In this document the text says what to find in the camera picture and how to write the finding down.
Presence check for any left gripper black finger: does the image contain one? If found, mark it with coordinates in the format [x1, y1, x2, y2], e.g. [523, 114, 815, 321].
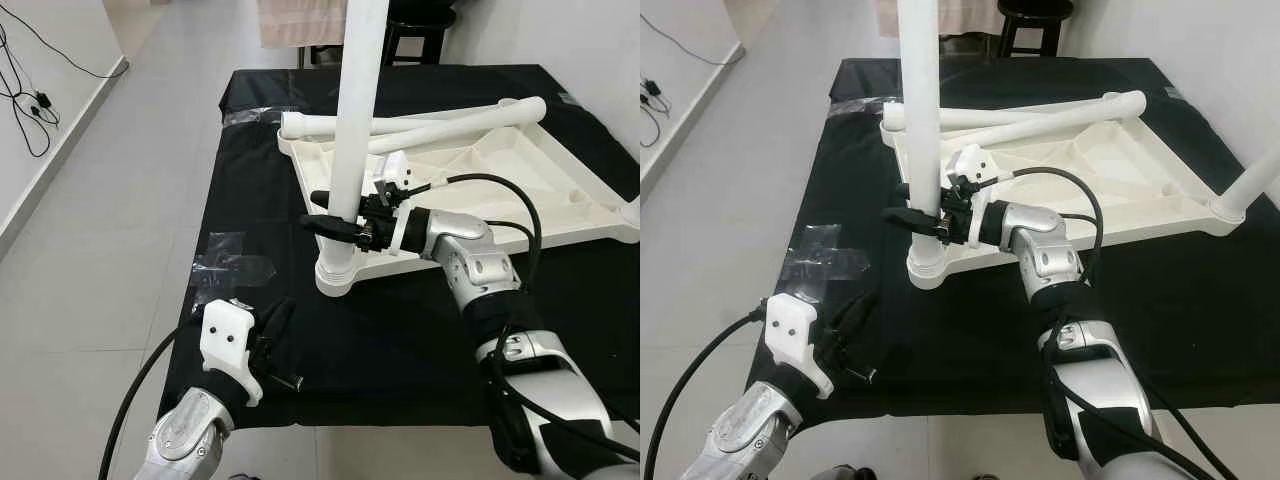
[252, 296, 298, 346]
[830, 290, 881, 336]

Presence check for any crumpled clear tape patch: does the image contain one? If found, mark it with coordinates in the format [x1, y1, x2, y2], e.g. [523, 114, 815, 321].
[190, 230, 279, 306]
[783, 222, 871, 301]

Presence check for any black tablecloth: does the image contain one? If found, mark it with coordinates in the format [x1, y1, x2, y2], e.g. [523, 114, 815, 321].
[175, 65, 641, 429]
[745, 57, 1280, 421]

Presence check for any white plastic table top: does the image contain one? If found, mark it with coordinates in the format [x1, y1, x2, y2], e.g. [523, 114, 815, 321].
[880, 95, 1251, 291]
[277, 110, 641, 298]

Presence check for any beige fringed cloth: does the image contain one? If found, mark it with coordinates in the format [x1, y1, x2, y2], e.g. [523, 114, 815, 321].
[878, 0, 1001, 39]
[258, 0, 346, 51]

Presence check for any black round stool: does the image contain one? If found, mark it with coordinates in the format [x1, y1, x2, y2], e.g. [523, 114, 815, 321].
[383, 0, 459, 69]
[997, 0, 1076, 59]

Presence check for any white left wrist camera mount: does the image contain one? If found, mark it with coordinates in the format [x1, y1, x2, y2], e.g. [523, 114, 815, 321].
[765, 293, 833, 399]
[198, 300, 263, 406]

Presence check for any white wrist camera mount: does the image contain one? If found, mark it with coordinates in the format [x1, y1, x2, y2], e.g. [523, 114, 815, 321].
[950, 143, 993, 246]
[765, 293, 833, 399]
[198, 300, 263, 406]
[375, 150, 419, 251]

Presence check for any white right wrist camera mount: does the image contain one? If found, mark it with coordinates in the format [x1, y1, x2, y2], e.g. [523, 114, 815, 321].
[950, 143, 993, 246]
[375, 150, 419, 251]

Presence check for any long black wall cable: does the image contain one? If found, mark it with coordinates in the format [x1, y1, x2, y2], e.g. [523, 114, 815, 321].
[0, 5, 129, 79]
[640, 15, 746, 66]

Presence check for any black charger cable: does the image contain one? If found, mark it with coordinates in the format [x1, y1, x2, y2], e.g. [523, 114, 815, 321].
[640, 75, 669, 151]
[0, 25, 61, 159]

